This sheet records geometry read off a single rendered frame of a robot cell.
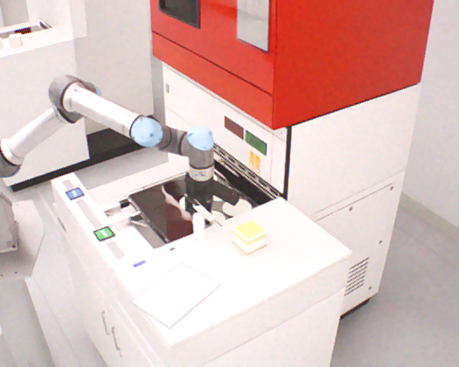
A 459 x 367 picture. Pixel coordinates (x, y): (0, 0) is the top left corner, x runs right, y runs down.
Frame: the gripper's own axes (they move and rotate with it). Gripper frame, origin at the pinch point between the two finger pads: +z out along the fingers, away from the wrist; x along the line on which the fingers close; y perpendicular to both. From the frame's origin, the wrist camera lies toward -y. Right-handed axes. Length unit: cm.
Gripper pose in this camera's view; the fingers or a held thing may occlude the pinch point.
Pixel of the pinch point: (210, 227)
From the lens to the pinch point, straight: 175.8
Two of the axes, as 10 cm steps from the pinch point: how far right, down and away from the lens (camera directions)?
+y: -10.0, -0.5, 0.8
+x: -0.9, 5.5, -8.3
